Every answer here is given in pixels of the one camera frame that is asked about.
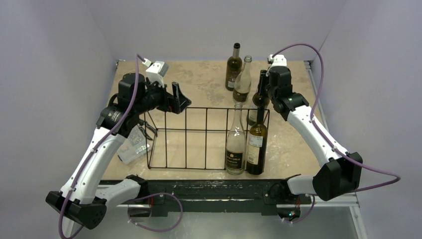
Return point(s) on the black table front rail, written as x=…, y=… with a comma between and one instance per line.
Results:
x=268, y=197

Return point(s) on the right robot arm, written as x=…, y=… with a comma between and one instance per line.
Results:
x=340, y=170

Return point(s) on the clear tall bottle dark label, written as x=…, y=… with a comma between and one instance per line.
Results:
x=242, y=83

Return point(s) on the dark green wine bottle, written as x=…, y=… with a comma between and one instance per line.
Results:
x=256, y=150

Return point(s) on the green bottle white label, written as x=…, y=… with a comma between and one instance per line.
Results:
x=257, y=100

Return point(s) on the black pruning shears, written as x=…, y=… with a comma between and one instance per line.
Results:
x=144, y=126

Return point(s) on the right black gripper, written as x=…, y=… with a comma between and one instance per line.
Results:
x=263, y=84

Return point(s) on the dark bottle silver neck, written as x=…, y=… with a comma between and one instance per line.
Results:
x=233, y=67

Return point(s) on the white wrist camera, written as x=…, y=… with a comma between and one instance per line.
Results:
x=156, y=71
x=277, y=60

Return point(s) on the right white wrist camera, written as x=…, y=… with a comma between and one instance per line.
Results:
x=277, y=60

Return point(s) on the clear bottle black label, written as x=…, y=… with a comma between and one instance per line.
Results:
x=235, y=150

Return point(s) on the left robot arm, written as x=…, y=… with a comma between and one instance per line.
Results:
x=80, y=203

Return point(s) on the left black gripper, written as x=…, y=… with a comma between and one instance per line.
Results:
x=175, y=102

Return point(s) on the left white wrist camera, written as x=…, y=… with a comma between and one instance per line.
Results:
x=156, y=71

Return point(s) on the black wire wine rack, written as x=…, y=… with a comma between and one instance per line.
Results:
x=193, y=140

